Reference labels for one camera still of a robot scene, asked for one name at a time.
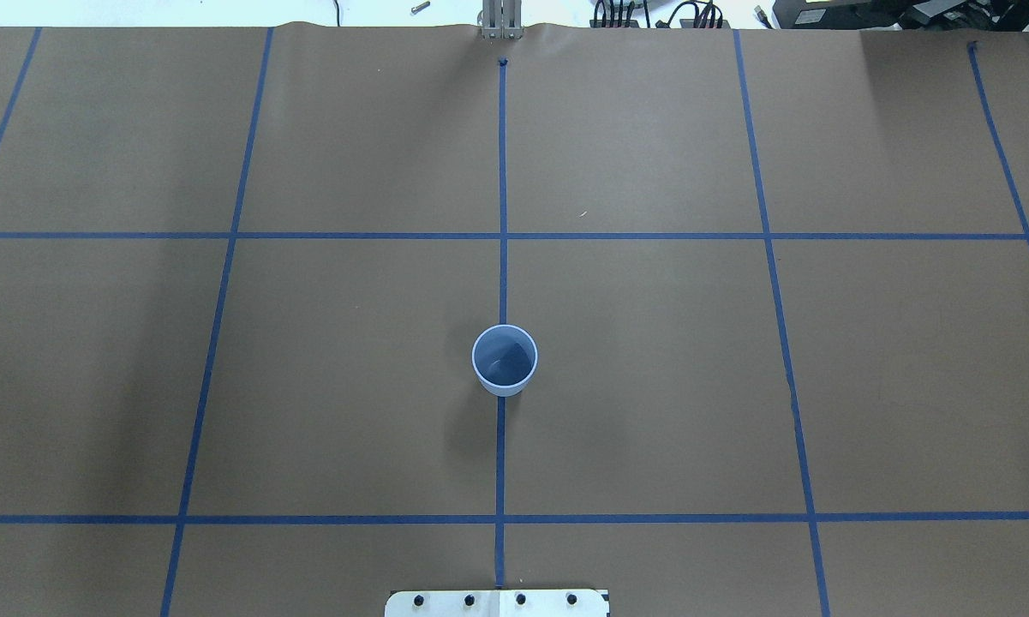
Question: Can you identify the blue plastic cup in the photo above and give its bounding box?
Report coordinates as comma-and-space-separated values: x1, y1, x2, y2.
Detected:
470, 324, 539, 398

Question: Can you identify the aluminium frame post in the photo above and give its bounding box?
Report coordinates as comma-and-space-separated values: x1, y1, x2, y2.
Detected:
478, 0, 524, 40

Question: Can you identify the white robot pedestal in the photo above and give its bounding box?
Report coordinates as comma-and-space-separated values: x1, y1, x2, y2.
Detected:
384, 589, 611, 616

